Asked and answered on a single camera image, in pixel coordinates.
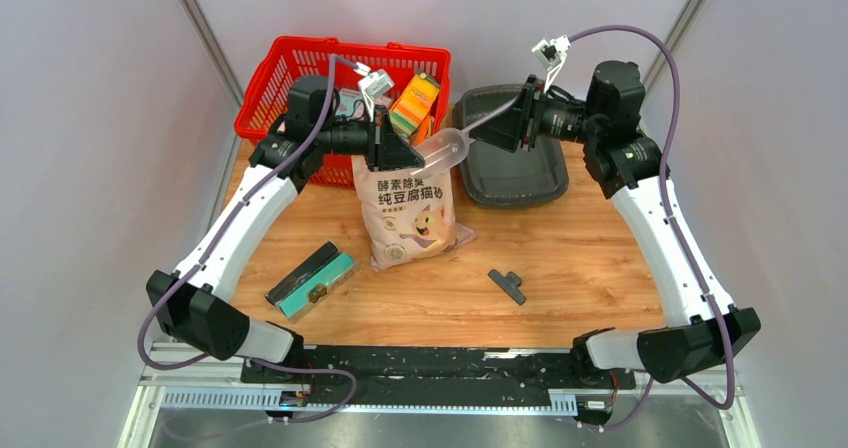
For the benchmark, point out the teal small box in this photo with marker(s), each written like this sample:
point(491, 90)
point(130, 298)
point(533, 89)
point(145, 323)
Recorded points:
point(350, 103)

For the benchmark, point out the clear plastic scoop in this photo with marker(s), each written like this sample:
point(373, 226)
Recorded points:
point(450, 146)

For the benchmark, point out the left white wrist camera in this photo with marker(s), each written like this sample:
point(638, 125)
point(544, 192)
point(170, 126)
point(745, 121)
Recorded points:
point(373, 83)

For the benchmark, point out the dark grey litter box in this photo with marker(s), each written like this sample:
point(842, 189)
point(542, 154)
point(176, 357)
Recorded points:
point(497, 179)

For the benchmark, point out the pink cat litter bag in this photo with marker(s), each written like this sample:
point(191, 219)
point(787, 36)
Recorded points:
point(407, 218)

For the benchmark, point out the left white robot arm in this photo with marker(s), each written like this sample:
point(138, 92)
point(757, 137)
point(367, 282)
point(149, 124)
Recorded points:
point(191, 303)

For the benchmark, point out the teal and black box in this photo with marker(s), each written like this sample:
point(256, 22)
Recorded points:
point(312, 281)

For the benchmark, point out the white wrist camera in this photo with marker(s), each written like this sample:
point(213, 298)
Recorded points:
point(552, 54)
point(373, 83)

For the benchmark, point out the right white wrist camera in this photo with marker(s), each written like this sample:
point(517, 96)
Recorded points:
point(552, 54)

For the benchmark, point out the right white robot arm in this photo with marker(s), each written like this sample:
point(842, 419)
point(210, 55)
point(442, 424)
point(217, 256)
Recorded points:
point(703, 326)

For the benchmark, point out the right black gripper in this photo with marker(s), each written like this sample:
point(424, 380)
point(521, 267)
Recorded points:
point(520, 122)

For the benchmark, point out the yellow orange carton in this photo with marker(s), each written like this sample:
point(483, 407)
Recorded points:
point(414, 104)

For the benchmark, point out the red plastic shopping basket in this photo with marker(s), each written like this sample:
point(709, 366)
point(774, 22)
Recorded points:
point(305, 67)

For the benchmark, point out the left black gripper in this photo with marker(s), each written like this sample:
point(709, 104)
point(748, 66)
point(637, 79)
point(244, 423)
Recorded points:
point(386, 150)

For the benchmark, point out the black bag clip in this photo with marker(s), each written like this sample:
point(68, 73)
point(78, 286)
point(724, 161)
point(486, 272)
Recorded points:
point(510, 283)

